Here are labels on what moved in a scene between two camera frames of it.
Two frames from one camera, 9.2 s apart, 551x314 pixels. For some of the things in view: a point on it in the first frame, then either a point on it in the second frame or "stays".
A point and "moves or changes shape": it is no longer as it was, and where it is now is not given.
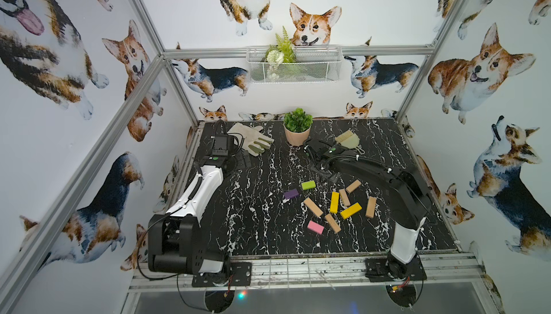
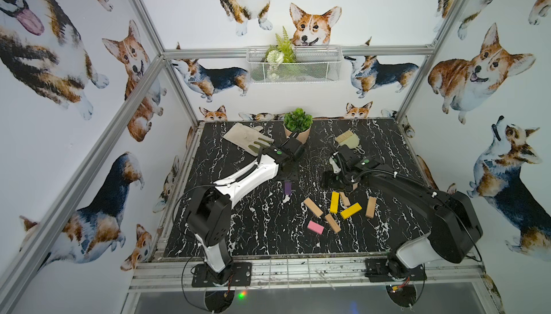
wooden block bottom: x=333 y=222 stays
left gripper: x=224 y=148 -> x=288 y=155
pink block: x=316 y=226 stays
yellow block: x=334 y=202 stays
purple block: x=291 y=193 moves or changes shape
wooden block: x=313 y=206 stays
